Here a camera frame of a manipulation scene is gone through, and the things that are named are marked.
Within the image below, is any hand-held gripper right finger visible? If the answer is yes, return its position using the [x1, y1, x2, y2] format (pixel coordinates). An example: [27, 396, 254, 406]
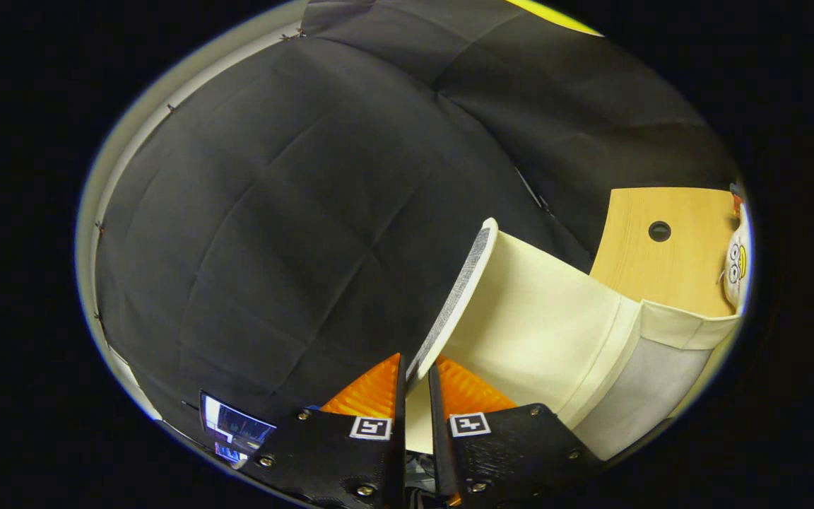
[427, 355, 603, 509]

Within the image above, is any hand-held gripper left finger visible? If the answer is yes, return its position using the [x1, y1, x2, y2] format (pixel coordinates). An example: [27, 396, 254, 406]
[240, 353, 407, 509]

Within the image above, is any grey fabric storage box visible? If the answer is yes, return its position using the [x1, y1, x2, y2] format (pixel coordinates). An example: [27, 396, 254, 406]
[405, 218, 742, 462]

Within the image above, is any white duck plush toy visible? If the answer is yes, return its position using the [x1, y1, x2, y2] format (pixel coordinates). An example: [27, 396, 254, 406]
[721, 205, 753, 315]

